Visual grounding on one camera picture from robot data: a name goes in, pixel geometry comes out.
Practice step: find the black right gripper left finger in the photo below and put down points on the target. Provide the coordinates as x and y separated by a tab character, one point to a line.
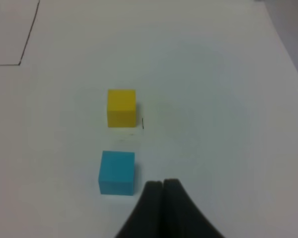
144	221

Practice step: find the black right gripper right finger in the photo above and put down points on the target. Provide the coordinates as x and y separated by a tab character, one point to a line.
181	218

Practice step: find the blue cube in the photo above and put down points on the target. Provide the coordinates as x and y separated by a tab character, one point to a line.
117	173

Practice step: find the yellow cube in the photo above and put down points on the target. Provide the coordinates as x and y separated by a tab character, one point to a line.
121	108

